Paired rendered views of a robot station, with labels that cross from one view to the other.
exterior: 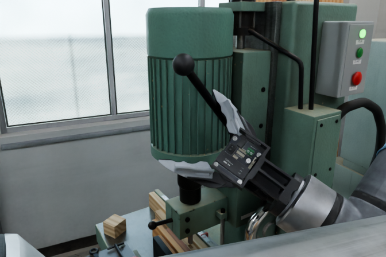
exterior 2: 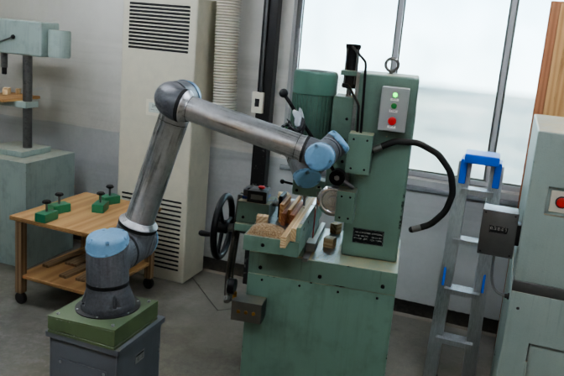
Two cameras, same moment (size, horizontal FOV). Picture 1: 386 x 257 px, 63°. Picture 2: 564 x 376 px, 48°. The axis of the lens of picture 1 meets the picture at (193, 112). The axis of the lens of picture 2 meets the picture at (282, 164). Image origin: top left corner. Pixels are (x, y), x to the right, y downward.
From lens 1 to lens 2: 2.08 m
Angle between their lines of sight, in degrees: 42
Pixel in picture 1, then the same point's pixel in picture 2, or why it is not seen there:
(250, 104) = (336, 125)
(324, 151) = (357, 156)
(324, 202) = not seen: hidden behind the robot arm
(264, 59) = (348, 101)
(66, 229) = not seen: hidden behind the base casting
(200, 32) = (305, 81)
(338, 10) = (398, 80)
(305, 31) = (368, 89)
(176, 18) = (297, 75)
